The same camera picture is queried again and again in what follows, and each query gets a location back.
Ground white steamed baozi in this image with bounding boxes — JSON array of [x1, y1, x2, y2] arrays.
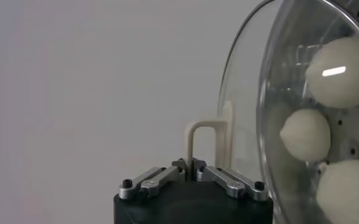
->
[[305, 36, 359, 109], [279, 108, 332, 162], [315, 159, 359, 224]]

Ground perforated steel steamer basket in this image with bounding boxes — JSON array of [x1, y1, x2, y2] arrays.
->
[[257, 0, 359, 224]]

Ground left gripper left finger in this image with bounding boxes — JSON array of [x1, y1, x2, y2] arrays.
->
[[118, 158, 188, 200]]

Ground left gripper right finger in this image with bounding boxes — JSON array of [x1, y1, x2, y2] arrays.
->
[[193, 158, 269, 202]]

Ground glass lid with cream handle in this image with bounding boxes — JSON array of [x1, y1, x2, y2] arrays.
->
[[183, 0, 359, 224]]

